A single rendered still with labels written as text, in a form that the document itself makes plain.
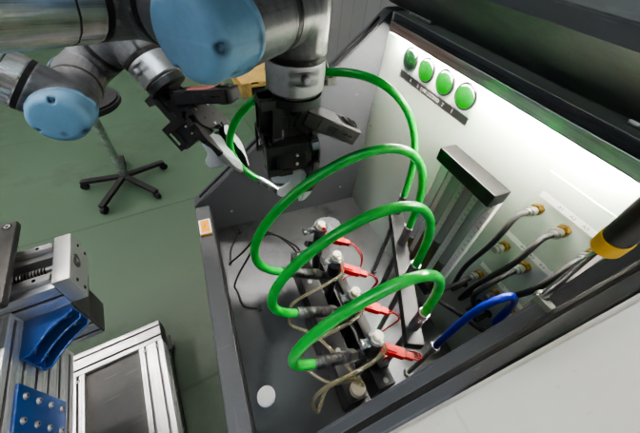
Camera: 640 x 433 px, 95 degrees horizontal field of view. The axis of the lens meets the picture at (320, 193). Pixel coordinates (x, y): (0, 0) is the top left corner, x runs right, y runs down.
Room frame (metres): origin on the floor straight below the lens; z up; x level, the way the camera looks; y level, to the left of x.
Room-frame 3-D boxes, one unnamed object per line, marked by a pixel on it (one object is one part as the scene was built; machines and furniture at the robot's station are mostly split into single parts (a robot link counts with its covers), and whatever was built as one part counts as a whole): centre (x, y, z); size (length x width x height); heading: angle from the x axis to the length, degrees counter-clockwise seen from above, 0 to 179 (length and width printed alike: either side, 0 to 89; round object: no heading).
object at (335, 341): (0.29, -0.06, 0.91); 0.34 x 0.10 x 0.15; 27
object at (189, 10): (0.28, 0.11, 1.53); 0.11 x 0.11 x 0.08; 65
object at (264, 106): (0.37, 0.05, 1.38); 0.09 x 0.08 x 0.12; 117
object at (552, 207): (0.30, -0.35, 1.20); 0.13 x 0.03 x 0.31; 27
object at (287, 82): (0.37, 0.05, 1.46); 0.08 x 0.08 x 0.05
